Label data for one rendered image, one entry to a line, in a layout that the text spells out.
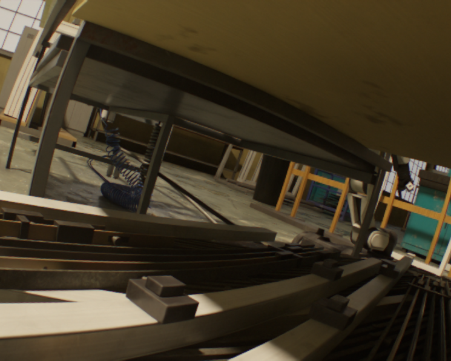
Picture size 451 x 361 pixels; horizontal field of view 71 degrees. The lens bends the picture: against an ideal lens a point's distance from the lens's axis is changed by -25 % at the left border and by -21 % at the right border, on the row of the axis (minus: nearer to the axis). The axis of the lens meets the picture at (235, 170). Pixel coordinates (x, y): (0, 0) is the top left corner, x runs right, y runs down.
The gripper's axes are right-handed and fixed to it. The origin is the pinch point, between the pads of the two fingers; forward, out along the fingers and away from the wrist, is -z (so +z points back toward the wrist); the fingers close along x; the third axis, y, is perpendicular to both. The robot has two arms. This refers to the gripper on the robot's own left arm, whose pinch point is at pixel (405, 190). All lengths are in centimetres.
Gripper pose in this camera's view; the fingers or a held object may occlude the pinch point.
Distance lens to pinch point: 225.2
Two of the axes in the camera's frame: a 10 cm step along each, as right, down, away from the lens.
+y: 3.2, 2.7, -9.1
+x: -8.8, 4.4, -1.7
